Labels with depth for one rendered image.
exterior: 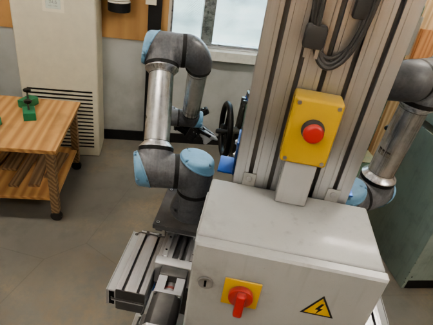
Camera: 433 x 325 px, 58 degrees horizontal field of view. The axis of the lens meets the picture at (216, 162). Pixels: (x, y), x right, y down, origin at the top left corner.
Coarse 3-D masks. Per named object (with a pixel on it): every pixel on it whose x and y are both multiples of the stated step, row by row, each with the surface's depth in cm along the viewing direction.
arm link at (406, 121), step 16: (432, 64) 103; (432, 96) 106; (400, 112) 115; (416, 112) 112; (400, 128) 116; (416, 128) 115; (384, 144) 122; (400, 144) 118; (384, 160) 123; (400, 160) 122; (368, 176) 128; (384, 176) 125; (384, 192) 127
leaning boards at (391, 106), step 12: (432, 0) 287; (432, 12) 291; (432, 24) 299; (420, 36) 293; (432, 36) 294; (420, 48) 297; (432, 48) 299; (396, 108) 308; (384, 120) 312; (384, 132) 318; (372, 144) 324
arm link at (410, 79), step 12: (408, 60) 103; (420, 60) 103; (408, 72) 101; (420, 72) 100; (432, 72) 101; (396, 84) 102; (408, 84) 101; (420, 84) 101; (432, 84) 102; (396, 96) 104; (408, 96) 103; (420, 96) 103
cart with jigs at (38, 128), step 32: (0, 96) 255; (32, 96) 250; (0, 128) 222; (32, 128) 226; (64, 128) 231; (0, 160) 251; (32, 160) 256; (64, 160) 262; (0, 192) 228; (32, 192) 232
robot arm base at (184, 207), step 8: (176, 192) 135; (176, 200) 133; (184, 200) 130; (192, 200) 129; (200, 200) 130; (176, 208) 134; (184, 208) 130; (192, 208) 130; (200, 208) 131; (176, 216) 133; (184, 216) 131; (192, 216) 131; (200, 216) 132
